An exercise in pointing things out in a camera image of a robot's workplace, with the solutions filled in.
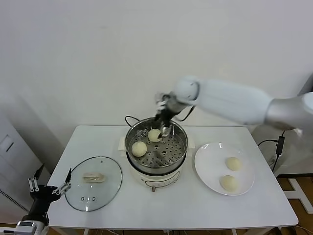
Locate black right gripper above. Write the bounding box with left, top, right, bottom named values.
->
left=154, top=107, right=178, bottom=139

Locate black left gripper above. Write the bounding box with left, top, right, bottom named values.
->
left=27, top=163, right=72, bottom=216

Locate white steamed baozi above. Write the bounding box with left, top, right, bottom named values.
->
left=131, top=141, right=148, bottom=157
left=219, top=174, right=239, bottom=193
left=148, top=129, right=162, bottom=142
left=224, top=156, right=243, bottom=171

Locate round glass pot lid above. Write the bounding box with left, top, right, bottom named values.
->
left=64, top=156, right=123, bottom=212

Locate perforated steel steamer basket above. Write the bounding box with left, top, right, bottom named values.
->
left=124, top=117, right=189, bottom=175

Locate white electric cooker base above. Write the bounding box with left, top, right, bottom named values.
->
left=118, top=135, right=196, bottom=193

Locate large white plate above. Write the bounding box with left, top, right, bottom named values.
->
left=194, top=142, right=255, bottom=196

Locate white side desk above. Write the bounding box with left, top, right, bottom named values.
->
left=285, top=127, right=313, bottom=216

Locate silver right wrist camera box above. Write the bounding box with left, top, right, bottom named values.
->
left=154, top=92, right=172, bottom=108

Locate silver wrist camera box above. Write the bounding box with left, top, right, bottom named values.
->
left=0, top=220, right=36, bottom=235
left=154, top=92, right=172, bottom=108

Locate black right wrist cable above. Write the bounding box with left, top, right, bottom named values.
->
left=174, top=104, right=196, bottom=122

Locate black cooker power cord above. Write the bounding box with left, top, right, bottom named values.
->
left=124, top=116, right=139, bottom=128

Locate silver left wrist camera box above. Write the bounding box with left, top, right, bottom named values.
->
left=0, top=220, right=36, bottom=235

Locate black laptop charger cable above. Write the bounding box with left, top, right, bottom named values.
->
left=258, top=129, right=286, bottom=172

